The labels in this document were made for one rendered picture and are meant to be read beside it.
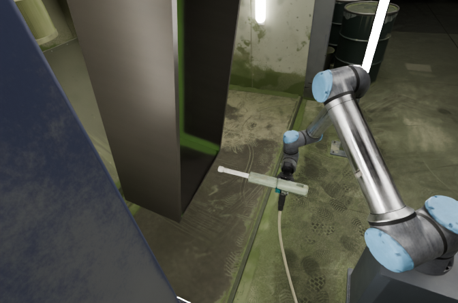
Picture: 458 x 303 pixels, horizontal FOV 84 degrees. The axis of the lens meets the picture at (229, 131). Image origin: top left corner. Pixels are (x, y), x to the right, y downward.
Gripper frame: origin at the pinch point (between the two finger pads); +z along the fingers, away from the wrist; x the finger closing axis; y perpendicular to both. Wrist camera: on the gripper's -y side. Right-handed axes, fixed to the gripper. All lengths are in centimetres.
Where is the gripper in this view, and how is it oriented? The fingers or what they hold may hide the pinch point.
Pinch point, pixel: (282, 190)
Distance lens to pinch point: 137.9
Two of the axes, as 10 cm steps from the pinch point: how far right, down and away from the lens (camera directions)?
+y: 0.0, 8.4, 5.4
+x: -9.4, -1.8, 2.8
